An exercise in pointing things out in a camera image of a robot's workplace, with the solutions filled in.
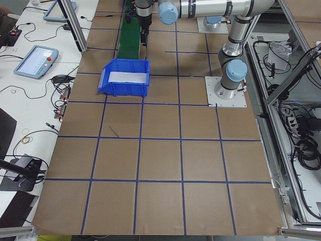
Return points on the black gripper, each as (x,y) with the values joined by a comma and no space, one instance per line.
(144,21)

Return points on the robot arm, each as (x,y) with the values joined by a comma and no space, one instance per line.
(212,22)
(240,14)

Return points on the green conveyor belt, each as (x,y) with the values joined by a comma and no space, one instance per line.
(129,42)

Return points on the blue bin on left side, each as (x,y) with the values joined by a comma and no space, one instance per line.
(124,65)

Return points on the white foam pad in left bin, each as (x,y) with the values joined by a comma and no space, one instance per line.
(123,77)

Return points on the teach pendant with red button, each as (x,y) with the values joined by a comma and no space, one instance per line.
(37,62)

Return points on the aluminium frame post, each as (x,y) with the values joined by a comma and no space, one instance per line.
(74,25)

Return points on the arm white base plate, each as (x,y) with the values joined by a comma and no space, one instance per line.
(217,97)
(223,29)

